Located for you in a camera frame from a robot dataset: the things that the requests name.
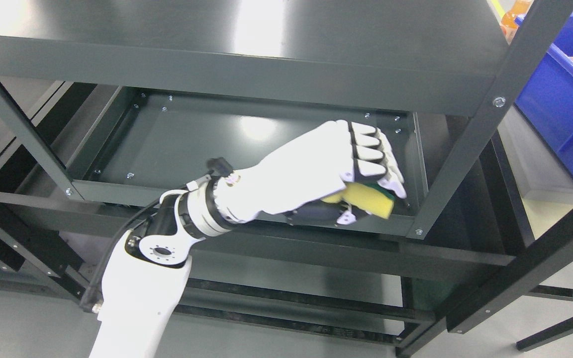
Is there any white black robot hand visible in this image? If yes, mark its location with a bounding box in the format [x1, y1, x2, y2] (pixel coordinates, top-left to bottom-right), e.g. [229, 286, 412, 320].
[213, 120, 407, 226]

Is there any green yellow sponge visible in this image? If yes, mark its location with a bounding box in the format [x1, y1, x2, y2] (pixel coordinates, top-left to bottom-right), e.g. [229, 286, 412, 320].
[321, 182, 395, 220]

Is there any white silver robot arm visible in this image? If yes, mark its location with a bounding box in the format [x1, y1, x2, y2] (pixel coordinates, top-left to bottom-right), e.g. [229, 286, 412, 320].
[81, 157, 235, 358]

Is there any black metal shelf rack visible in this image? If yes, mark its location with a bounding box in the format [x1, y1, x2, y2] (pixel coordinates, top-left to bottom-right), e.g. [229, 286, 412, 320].
[0, 0, 573, 358]

